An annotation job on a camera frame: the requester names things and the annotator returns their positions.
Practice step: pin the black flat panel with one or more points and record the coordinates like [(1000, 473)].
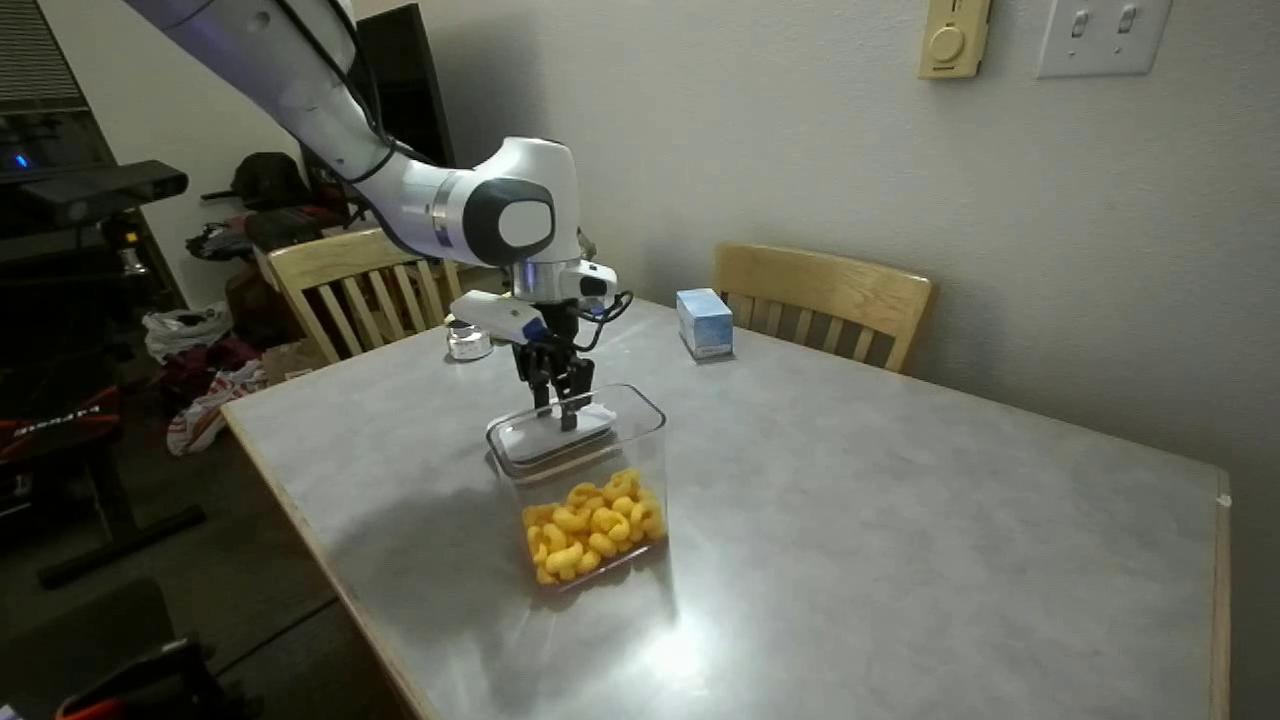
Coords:
[(414, 80)]

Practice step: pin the white square container lid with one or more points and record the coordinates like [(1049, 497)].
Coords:
[(534, 446)]

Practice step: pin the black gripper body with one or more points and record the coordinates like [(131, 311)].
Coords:
[(561, 332)]

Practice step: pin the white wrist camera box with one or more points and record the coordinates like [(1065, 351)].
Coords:
[(499, 317)]

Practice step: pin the black camera bar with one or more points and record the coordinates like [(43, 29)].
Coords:
[(93, 188)]

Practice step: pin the beige wall thermostat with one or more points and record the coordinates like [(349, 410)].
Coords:
[(954, 42)]

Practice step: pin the wooden chair with solid backrest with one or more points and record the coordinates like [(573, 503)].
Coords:
[(812, 287)]

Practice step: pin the red and black bag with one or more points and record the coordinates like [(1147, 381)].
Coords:
[(144, 682)]

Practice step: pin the black metal stand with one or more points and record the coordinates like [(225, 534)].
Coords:
[(107, 492)]

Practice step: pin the wooden chair with slatted backrest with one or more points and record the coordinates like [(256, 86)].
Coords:
[(313, 262)]

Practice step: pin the round silver metal tin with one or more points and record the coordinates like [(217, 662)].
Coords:
[(466, 351)]

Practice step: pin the pile of clothes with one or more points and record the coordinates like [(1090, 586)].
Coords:
[(214, 381)]

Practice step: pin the clear plastic food container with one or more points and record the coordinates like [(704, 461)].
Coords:
[(642, 453)]

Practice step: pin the small light blue carton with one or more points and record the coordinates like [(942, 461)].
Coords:
[(704, 324)]

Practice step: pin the white light switch plate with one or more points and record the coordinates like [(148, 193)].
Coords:
[(1101, 38)]

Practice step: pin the black hat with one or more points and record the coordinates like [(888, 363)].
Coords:
[(264, 177)]

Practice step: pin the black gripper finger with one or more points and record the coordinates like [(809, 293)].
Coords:
[(573, 398), (536, 381)]

